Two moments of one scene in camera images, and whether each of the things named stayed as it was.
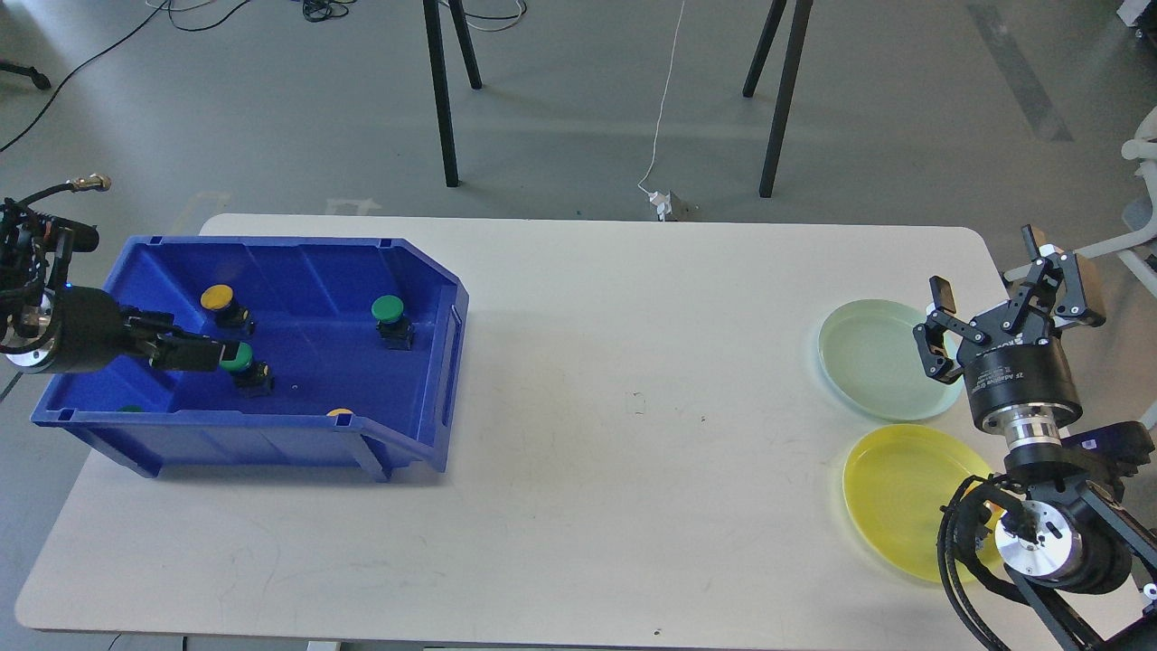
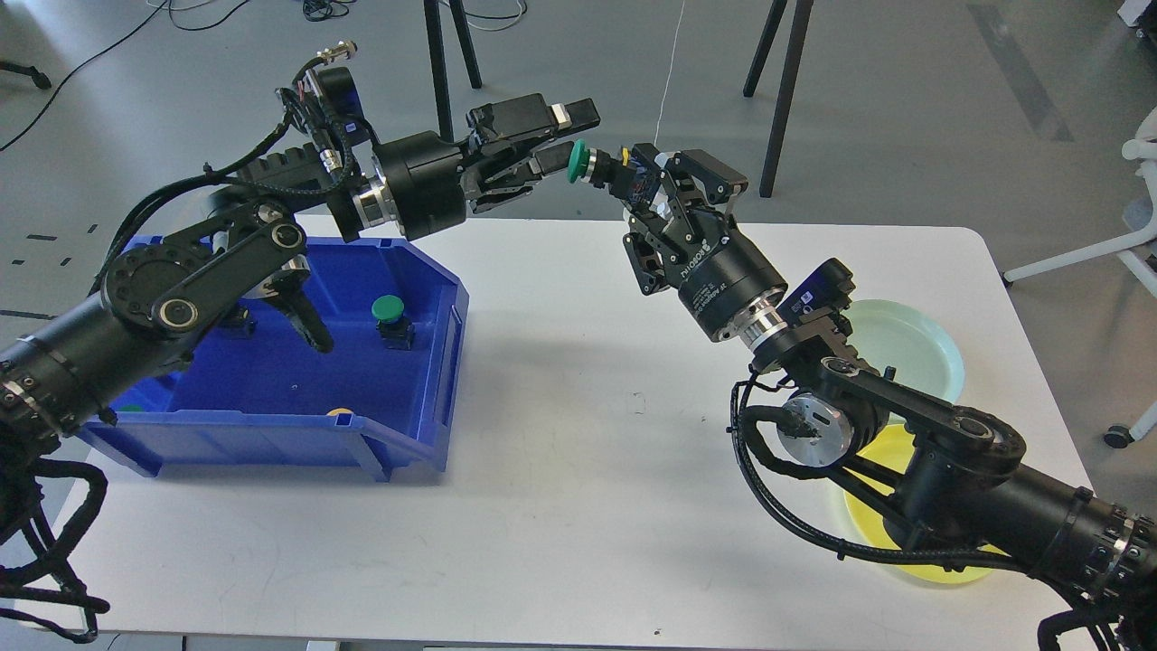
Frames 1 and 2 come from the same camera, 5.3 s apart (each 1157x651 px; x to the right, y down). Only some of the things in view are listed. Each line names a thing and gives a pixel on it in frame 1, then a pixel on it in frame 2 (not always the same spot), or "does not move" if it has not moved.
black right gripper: x=1023 y=363 -> x=718 y=271
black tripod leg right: x=801 y=18 does not move
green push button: x=395 y=330 does not move
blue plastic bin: x=345 y=345 does not move
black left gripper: x=89 y=335 -> x=430 y=179
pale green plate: x=871 y=363 does not move
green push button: x=252 y=379 -> x=598 y=166
